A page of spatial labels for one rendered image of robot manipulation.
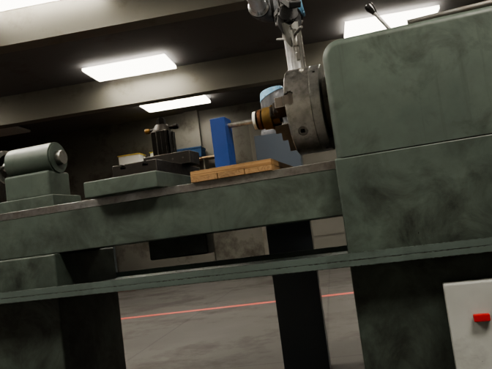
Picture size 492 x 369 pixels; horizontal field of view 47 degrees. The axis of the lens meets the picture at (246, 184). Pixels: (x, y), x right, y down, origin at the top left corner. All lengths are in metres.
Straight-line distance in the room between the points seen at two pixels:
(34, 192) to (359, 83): 1.38
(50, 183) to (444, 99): 1.55
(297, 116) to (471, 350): 0.91
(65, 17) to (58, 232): 4.07
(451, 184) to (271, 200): 0.58
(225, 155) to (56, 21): 4.25
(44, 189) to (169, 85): 6.48
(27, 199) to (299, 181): 1.15
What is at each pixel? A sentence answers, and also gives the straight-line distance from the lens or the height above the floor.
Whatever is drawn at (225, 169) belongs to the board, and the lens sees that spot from 2.00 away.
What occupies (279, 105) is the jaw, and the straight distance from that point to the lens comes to 2.02.
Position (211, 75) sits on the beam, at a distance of 8.71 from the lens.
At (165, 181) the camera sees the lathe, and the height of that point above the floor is 0.89.
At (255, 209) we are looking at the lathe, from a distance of 1.98.
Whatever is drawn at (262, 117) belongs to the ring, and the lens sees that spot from 2.13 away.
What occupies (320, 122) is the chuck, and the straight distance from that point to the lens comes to 1.98.
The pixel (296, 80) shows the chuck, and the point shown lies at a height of 1.17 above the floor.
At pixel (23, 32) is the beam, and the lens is 6.33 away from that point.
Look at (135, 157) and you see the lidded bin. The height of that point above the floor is 2.46.
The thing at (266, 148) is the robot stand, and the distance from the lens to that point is 2.62.
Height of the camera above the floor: 0.66
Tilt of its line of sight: 5 degrees up
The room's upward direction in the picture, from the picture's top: 7 degrees counter-clockwise
